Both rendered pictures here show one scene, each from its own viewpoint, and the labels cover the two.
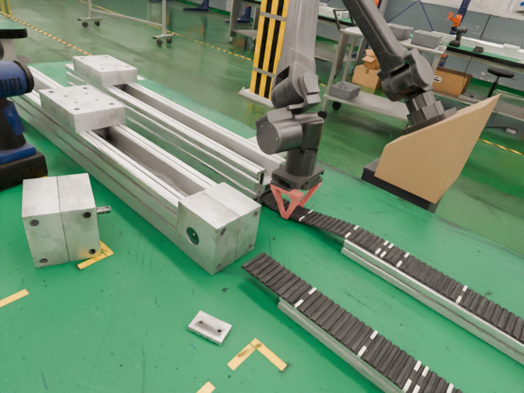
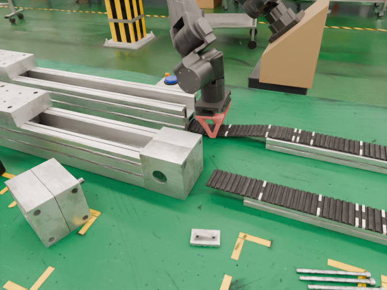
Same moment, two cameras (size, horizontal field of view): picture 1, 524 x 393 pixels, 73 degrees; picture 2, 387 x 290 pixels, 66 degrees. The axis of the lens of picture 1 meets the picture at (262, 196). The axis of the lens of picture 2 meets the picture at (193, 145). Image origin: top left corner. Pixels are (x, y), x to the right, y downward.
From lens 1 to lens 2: 0.11 m
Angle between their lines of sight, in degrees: 10
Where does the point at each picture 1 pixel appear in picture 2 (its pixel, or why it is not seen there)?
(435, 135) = (298, 36)
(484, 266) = (363, 122)
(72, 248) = (69, 221)
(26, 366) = not seen: outside the picture
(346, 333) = (302, 203)
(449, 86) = not seen: outside the picture
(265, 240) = (208, 160)
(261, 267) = (220, 180)
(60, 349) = not seen: outside the picture
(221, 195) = (168, 137)
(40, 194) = (27, 189)
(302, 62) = (190, 11)
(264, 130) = (183, 75)
